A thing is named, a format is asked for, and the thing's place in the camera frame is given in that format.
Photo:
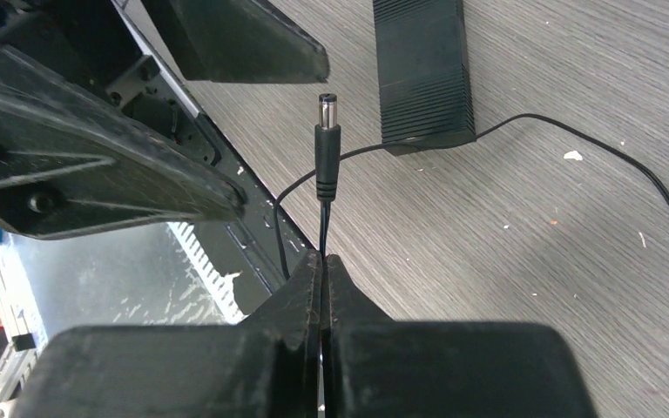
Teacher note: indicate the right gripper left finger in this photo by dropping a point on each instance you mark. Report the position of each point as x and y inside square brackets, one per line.
[265, 366]

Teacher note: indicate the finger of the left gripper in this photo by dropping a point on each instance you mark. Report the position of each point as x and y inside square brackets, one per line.
[238, 42]
[73, 165]

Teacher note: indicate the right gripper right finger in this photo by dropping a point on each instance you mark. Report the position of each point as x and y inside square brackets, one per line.
[375, 366]

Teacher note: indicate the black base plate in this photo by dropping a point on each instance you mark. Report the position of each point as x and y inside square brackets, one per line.
[237, 262]

